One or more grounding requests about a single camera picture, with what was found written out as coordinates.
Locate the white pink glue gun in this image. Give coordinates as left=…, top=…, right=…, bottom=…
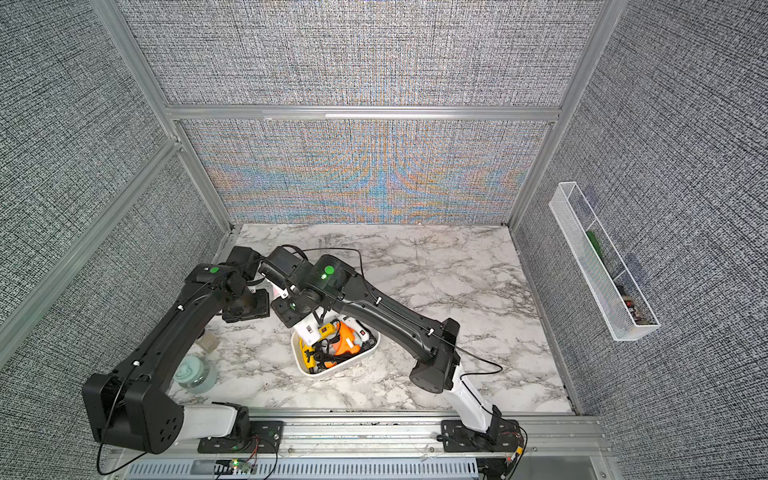
left=293, top=316, right=322, bottom=346

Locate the yellow glue gun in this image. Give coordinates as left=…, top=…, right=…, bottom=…
left=298, top=324, right=336, bottom=374

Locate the white plastic storage box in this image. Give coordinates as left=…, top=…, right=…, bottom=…
left=291, top=314, right=381, bottom=379

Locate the white orange glue gun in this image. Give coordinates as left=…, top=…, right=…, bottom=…
left=344, top=318, right=376, bottom=352

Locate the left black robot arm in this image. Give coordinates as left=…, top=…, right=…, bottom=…
left=82, top=247, right=262, bottom=454

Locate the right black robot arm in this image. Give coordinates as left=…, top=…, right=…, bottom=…
left=258, top=245, right=526, bottom=452

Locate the black lidded small jar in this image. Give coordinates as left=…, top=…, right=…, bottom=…
left=195, top=330, right=220, bottom=354

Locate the green lidded jar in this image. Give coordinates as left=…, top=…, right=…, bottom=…
left=173, top=355, right=218, bottom=395

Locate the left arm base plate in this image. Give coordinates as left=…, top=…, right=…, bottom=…
left=197, top=420, right=285, bottom=455

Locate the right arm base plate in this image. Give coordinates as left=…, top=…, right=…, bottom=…
left=436, top=420, right=525, bottom=453

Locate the white wire wall basket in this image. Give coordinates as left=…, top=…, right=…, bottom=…
left=549, top=181, right=660, bottom=341

